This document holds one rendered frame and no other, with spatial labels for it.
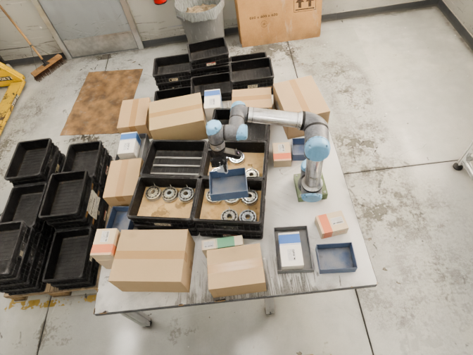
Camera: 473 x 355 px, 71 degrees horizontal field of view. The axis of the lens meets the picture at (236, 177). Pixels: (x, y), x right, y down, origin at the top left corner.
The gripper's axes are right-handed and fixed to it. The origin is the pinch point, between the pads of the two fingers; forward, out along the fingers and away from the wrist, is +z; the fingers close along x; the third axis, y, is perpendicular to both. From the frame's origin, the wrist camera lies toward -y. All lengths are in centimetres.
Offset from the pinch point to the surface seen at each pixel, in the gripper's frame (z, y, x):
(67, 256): 85, 137, -3
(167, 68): 59, 69, -204
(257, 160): 26.9, -17.1, -29.6
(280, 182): 41, -31, -20
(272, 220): 42.6, -22.5, 7.8
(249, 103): 20, -16, -81
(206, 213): 29.4, 16.9, 6.5
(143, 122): 21, 64, -73
